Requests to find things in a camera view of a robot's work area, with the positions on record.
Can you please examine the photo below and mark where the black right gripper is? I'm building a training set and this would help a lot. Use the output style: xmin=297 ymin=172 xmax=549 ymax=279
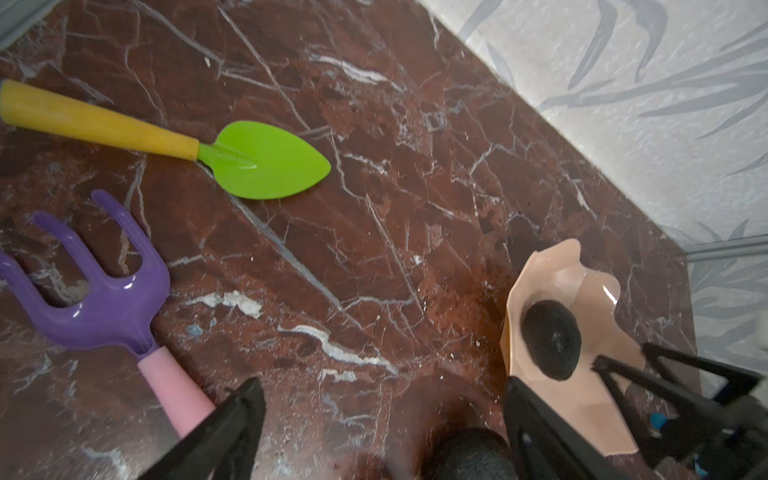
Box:
xmin=592 ymin=343 xmax=767 ymax=479

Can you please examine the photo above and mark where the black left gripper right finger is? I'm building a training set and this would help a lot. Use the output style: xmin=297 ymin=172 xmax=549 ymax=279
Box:
xmin=502 ymin=376 xmax=627 ymax=479

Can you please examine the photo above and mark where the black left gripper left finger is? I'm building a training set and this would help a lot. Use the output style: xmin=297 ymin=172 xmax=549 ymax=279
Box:
xmin=140 ymin=377 xmax=266 ymax=480

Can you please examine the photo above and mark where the pink wavy fruit bowl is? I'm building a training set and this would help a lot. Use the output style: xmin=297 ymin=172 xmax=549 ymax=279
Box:
xmin=500 ymin=239 xmax=645 ymax=456

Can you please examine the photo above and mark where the purple pink toy rake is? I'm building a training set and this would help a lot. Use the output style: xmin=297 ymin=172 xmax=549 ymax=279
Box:
xmin=1 ymin=190 xmax=215 ymax=437

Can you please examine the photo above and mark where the green yellow toy trowel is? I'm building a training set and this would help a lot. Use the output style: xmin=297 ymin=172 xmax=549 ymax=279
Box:
xmin=1 ymin=80 xmax=331 ymax=200

